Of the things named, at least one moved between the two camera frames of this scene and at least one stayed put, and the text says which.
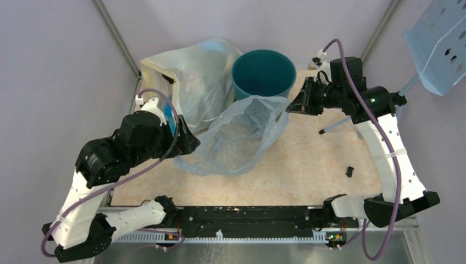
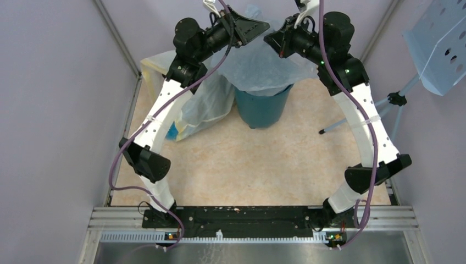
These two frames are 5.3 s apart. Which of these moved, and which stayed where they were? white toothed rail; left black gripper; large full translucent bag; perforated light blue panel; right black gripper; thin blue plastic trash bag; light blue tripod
Moved: right black gripper; thin blue plastic trash bag; left black gripper
Stayed: perforated light blue panel; light blue tripod; white toothed rail; large full translucent bag
